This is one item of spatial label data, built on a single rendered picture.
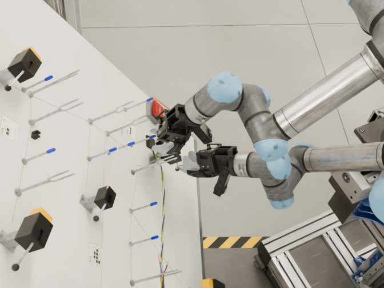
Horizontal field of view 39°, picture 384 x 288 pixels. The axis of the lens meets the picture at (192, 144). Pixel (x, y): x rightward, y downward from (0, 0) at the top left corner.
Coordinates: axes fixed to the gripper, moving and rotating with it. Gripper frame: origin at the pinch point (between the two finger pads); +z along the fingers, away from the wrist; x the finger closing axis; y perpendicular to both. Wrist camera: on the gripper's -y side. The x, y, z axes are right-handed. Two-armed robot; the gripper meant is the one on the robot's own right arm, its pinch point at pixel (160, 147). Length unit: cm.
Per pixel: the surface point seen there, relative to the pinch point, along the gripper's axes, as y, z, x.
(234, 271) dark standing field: -94, 83, 7
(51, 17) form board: 37.5, -9.8, -25.6
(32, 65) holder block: 47, -24, 2
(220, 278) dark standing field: -87, 86, 10
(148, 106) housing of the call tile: -1.9, 7.3, -18.9
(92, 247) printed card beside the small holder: 24.2, -3.4, 33.0
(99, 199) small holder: 25.6, -10.3, 24.0
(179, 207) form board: -15.3, 14.9, 10.7
